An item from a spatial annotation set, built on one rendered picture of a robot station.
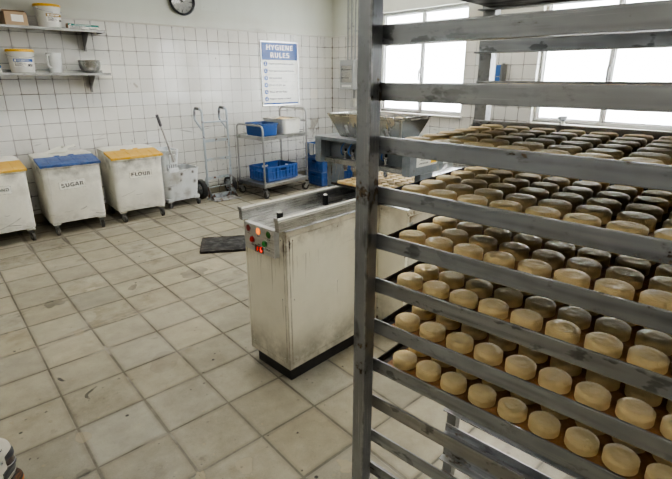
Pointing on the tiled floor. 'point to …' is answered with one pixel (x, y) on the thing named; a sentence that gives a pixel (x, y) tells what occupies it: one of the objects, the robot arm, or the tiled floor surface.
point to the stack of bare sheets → (223, 244)
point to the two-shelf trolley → (264, 157)
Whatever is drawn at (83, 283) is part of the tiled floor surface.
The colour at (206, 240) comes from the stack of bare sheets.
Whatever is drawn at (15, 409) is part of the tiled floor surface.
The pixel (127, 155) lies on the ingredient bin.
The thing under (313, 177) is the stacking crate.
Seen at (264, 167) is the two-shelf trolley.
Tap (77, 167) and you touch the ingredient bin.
